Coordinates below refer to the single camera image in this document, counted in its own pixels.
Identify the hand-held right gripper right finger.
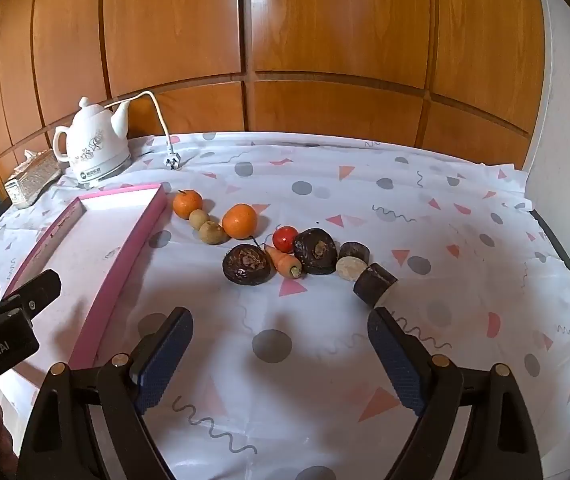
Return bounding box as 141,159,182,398
366,307,546,480

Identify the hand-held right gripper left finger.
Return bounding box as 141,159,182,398
17,306,194,480

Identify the pink rimmed white tray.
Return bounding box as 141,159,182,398
2,182,168,371

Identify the sugar cane piece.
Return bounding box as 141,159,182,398
336,241,370,282
352,262,399,307

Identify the dark water chestnut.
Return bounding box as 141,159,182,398
222,243,273,286
293,228,338,276

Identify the small carrot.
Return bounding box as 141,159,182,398
264,244,303,279

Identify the small orange with stem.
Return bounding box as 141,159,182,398
172,189,204,220

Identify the patterned white tablecloth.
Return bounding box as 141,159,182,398
0,131,570,480

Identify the silver embossed tissue box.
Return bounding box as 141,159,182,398
4,150,62,209

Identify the white floral electric kettle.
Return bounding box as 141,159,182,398
53,96,132,185

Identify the large orange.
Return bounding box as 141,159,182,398
222,203,258,240

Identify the red cherry tomato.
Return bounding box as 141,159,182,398
272,226,299,253

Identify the wooden wardrobe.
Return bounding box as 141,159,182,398
0,0,548,201

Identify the white power cord with plug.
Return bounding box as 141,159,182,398
105,91,183,172

